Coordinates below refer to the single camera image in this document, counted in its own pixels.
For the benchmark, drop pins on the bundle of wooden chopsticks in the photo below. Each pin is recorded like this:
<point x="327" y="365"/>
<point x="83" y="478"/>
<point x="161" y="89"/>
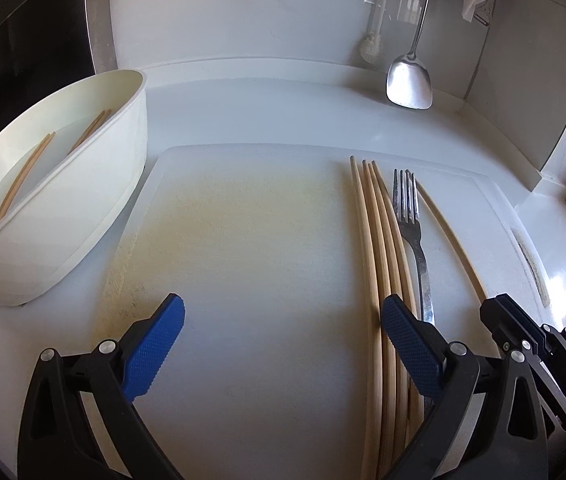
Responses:
<point x="378" y="260"/>

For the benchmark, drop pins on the black glass range hood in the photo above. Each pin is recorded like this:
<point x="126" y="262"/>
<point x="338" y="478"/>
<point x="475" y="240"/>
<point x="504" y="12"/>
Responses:
<point x="23" y="60"/>

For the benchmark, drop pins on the white round bowl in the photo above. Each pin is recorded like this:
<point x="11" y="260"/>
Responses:
<point x="88" y="200"/>

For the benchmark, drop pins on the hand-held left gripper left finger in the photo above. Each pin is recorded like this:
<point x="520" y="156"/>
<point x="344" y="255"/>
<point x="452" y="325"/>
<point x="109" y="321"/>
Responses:
<point x="155" y="350"/>

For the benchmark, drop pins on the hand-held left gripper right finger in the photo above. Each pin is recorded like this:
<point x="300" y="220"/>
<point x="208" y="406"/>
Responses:
<point x="413" y="350"/>

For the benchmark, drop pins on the metal peeler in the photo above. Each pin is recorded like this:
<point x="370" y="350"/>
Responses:
<point x="483" y="17"/>

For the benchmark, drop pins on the white plastic cutting board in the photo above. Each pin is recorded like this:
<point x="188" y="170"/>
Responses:
<point x="263" y="260"/>

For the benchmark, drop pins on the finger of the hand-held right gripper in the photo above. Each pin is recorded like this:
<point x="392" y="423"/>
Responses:
<point x="505" y="317"/>

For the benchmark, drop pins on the metal spatula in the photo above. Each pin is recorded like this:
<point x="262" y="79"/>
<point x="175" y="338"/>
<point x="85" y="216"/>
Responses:
<point x="408" y="85"/>

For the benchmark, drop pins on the metal fork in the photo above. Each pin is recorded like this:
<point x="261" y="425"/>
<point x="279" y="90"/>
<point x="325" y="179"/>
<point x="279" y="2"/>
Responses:
<point x="415" y="240"/>

